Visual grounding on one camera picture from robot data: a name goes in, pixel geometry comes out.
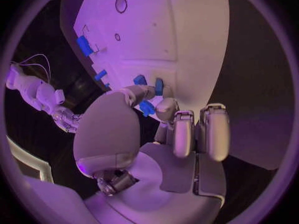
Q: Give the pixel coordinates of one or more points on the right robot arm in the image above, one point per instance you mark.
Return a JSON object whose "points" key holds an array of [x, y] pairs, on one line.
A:
{"points": [[25, 86]]}

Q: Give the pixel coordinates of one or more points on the blue block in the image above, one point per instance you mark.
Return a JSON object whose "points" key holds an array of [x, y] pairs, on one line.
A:
{"points": [[140, 80], [84, 45]]}

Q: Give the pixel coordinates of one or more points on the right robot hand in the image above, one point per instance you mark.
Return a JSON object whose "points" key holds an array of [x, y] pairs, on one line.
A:
{"points": [[66, 118]]}

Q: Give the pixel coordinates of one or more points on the blue plug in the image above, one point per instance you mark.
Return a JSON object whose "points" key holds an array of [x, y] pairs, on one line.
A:
{"points": [[159, 86], [146, 107]]}

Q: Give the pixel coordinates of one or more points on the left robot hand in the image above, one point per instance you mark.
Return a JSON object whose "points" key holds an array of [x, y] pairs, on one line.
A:
{"points": [[107, 134]]}

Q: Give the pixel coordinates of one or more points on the white task board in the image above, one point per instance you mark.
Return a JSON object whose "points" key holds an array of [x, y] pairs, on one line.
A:
{"points": [[144, 46]]}

